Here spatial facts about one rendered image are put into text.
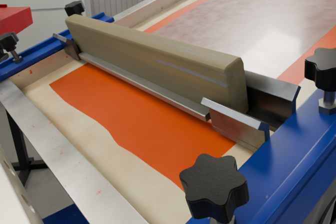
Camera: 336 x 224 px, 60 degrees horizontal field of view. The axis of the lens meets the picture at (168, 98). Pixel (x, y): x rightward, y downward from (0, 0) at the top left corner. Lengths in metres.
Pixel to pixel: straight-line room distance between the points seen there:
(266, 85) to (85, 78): 0.38
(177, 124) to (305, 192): 0.19
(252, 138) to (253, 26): 0.35
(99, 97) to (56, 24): 3.09
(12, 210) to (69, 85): 0.36
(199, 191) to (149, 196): 0.15
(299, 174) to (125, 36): 0.29
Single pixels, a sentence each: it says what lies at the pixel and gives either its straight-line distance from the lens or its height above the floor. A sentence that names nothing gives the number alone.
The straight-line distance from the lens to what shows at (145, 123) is 0.42.
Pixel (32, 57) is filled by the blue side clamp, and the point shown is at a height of 1.12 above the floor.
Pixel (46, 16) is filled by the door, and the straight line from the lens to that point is 3.57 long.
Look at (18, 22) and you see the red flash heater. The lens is 1.60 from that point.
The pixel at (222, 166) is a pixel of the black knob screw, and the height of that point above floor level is 1.17.
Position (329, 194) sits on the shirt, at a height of 0.84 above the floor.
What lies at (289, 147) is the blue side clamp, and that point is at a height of 1.15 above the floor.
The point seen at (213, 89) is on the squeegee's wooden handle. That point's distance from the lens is 0.32.
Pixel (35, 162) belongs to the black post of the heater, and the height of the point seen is 0.04.
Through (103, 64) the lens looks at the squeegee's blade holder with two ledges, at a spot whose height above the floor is 1.14.
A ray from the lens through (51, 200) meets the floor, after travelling 2.02.
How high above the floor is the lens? 1.29
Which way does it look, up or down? 24 degrees down
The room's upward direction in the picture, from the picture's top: straight up
